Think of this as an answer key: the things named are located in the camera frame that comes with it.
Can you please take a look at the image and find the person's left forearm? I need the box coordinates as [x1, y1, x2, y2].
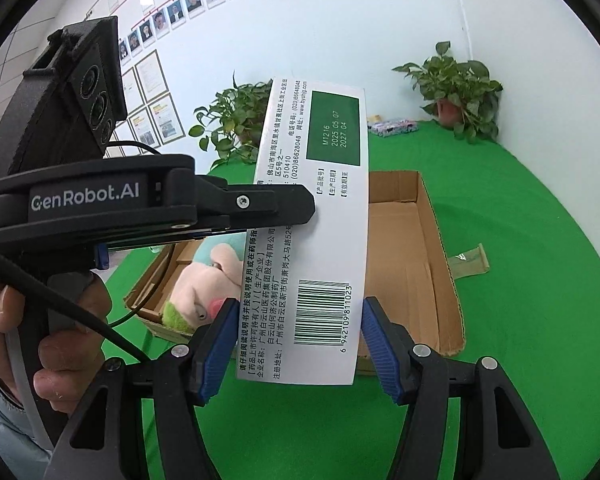
[0, 360, 46, 453]

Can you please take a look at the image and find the black cable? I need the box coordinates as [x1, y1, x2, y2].
[0, 140, 191, 363]

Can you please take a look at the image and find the group of framed certificates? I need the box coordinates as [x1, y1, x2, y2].
[109, 50, 183, 148]

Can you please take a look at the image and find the person's left hand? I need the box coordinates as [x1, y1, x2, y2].
[0, 275, 113, 416]

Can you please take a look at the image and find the brown cardboard box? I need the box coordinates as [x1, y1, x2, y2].
[124, 170, 467, 376]

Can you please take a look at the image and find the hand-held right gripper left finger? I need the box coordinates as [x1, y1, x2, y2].
[42, 297, 241, 480]

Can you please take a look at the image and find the strip of clear tape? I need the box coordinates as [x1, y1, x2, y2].
[447, 244, 491, 279]

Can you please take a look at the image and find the pink and blue plush toy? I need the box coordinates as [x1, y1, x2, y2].
[161, 241, 246, 333]

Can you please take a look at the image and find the potted green plant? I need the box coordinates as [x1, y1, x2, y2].
[189, 72, 273, 163]
[391, 41, 503, 142]

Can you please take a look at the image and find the white and green medicine box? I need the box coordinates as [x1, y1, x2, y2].
[235, 76, 371, 386]

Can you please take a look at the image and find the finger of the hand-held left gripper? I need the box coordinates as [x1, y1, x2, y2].
[167, 169, 316, 235]

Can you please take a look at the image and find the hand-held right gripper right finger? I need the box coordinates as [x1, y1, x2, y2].
[361, 296, 561, 480]

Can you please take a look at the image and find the white strap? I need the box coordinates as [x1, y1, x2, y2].
[5, 327, 48, 443]

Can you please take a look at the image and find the green table cloth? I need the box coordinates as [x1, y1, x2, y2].
[100, 117, 600, 480]

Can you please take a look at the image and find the small patterned tissue pack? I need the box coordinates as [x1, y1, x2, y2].
[369, 116, 418, 137]

